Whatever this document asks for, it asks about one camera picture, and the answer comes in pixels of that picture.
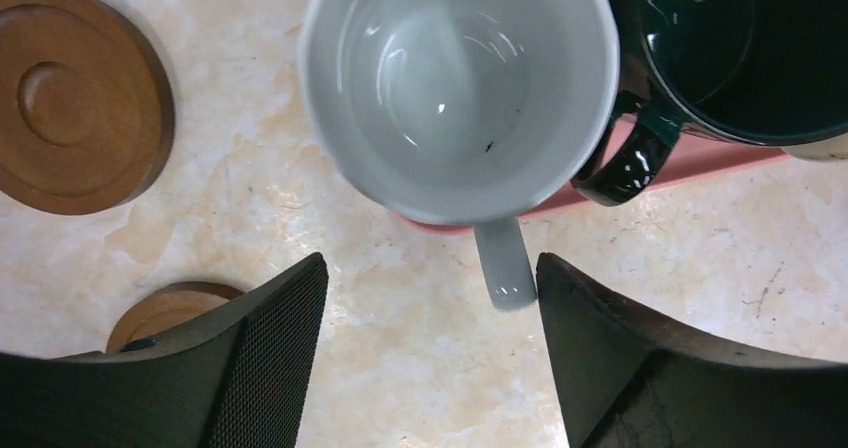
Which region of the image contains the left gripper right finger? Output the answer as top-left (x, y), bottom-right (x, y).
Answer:
top-left (536, 253), bottom-right (847, 447)

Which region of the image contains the pink plastic tray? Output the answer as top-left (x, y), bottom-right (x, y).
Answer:
top-left (393, 115), bottom-right (790, 235)

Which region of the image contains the dark green mug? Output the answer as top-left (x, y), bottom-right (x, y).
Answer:
top-left (572, 0), bottom-right (847, 207)

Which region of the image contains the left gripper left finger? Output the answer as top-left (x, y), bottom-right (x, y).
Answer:
top-left (1, 252), bottom-right (329, 447)

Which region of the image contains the beige mug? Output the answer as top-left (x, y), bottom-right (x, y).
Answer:
top-left (783, 133), bottom-right (848, 162)

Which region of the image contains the brown wooden coaster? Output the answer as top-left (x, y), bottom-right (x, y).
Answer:
top-left (105, 281), bottom-right (243, 354)
top-left (1, 0), bottom-right (176, 215)

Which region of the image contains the white mug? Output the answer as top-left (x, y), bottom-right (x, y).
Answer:
top-left (298, 0), bottom-right (619, 311)

